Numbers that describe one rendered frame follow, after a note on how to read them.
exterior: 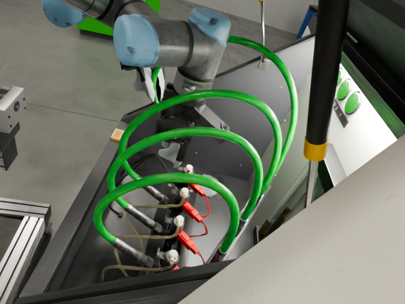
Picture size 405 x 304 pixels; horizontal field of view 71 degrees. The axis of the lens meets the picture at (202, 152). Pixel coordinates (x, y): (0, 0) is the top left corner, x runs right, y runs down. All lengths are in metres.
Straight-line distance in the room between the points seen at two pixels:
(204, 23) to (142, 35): 0.11
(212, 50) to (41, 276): 0.56
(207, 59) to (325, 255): 0.38
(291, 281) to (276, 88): 0.75
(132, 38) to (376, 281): 0.40
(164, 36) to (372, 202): 0.36
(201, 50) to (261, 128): 0.56
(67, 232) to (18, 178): 1.44
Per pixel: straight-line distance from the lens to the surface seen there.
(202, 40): 0.50
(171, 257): 0.55
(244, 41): 0.61
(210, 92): 0.49
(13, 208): 1.73
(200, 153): 1.08
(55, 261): 0.72
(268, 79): 0.92
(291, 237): 0.27
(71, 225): 0.76
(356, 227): 0.22
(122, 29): 0.47
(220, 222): 0.98
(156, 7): 3.96
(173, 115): 0.61
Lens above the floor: 1.58
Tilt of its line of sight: 39 degrees down
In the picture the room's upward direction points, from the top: 21 degrees clockwise
